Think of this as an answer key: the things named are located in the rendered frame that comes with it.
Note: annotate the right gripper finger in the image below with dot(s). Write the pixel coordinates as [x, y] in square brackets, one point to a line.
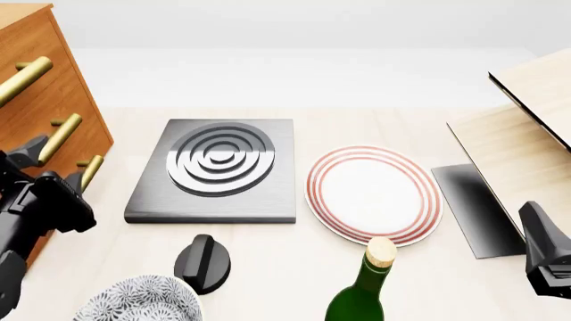
[544, 234]

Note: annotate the flat black stove plate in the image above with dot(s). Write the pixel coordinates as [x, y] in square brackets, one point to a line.
[267, 187]

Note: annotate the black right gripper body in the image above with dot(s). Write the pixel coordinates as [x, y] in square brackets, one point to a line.
[551, 279]

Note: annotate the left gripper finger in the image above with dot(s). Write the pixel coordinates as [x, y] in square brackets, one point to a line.
[76, 182]
[31, 150]

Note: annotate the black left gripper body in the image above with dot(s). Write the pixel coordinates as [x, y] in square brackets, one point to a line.
[13, 182]

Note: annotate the pale wood rack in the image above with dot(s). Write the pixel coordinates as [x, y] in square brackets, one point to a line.
[513, 150]

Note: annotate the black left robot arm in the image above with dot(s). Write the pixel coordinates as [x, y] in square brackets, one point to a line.
[13, 234]

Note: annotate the round black knob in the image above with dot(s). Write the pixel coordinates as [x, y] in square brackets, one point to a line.
[203, 264]

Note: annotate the green bottle with cork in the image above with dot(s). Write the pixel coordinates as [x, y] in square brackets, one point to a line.
[354, 301]

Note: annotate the patterned black and white bowl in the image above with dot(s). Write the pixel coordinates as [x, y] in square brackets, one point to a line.
[134, 301]

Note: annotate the wooden cabinet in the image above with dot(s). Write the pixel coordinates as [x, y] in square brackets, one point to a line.
[18, 16]

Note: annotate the white plate with red rings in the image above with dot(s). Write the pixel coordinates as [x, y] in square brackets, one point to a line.
[372, 197]

